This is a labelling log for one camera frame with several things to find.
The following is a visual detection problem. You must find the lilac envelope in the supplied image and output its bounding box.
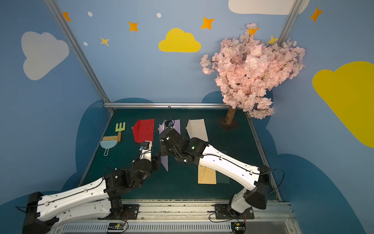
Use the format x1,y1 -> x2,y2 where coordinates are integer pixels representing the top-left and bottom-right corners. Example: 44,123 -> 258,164
158,123 -> 168,172
172,120 -> 181,134

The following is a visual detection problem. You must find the red envelope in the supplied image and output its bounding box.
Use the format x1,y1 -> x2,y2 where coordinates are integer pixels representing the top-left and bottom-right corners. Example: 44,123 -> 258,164
131,119 -> 155,143

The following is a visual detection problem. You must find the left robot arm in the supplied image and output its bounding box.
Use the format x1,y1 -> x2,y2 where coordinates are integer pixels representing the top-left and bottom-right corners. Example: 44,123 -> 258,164
22,158 -> 160,234

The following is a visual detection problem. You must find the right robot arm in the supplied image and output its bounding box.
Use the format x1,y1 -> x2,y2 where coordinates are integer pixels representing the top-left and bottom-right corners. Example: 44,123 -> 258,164
159,127 -> 270,216

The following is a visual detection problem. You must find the tan kraft envelope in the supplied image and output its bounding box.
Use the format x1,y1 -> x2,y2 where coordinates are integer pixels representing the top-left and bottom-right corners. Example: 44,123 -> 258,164
198,165 -> 217,185

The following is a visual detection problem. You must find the dark green envelope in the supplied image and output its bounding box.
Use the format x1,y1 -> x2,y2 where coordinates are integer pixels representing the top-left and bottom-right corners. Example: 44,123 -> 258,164
216,171 -> 230,184

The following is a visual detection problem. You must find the blue toy brush dustpan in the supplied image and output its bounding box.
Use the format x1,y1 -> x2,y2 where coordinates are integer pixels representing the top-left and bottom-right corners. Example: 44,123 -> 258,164
100,136 -> 121,157

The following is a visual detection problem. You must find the left controller board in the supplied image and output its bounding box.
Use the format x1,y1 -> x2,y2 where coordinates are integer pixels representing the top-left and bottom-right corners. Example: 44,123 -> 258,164
107,222 -> 127,234

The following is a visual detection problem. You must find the controller board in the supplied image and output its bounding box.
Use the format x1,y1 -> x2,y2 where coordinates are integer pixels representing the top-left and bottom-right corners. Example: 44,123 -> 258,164
231,222 -> 246,234
107,222 -> 127,234

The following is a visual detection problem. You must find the green toy rake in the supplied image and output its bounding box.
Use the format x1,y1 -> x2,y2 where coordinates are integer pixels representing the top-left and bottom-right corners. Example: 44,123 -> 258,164
115,122 -> 126,142

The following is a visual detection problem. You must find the right controller board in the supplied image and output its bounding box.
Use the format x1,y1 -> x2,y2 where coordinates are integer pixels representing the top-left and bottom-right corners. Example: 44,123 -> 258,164
231,222 -> 246,234

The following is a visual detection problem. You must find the pink blossom artificial tree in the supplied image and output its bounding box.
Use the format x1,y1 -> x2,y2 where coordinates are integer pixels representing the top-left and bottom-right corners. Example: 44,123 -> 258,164
200,23 -> 306,129

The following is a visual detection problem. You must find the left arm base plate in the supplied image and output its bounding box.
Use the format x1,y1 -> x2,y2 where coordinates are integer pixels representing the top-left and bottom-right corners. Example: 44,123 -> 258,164
98,204 -> 140,221

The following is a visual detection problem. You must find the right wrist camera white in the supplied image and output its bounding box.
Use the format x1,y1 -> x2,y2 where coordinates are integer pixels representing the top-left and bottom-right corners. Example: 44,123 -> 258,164
164,120 -> 174,128

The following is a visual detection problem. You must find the aluminium front rail base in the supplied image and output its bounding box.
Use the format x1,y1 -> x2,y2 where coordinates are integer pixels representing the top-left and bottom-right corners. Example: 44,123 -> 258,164
51,199 -> 301,234

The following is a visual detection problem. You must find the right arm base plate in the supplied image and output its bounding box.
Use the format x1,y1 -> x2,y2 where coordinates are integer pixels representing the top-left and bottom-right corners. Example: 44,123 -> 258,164
213,203 -> 255,220

